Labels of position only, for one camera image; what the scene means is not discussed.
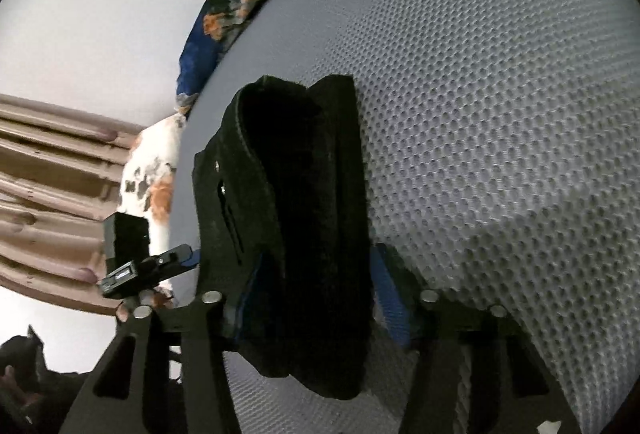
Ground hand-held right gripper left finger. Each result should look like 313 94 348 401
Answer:
59 264 263 434

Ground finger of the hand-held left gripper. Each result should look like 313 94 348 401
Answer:
149 243 202 279

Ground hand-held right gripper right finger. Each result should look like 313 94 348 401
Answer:
372 244 582 434

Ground black pants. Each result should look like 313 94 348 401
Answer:
192 74 376 401

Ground person's left hand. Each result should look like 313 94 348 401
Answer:
116 287 177 321

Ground beige curtain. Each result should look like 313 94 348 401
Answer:
0 94 151 316

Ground white floral pillow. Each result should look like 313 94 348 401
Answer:
119 113 183 310

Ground grey mesh bed mat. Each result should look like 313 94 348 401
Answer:
170 0 640 434

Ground blue floral blanket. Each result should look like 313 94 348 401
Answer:
175 0 371 115

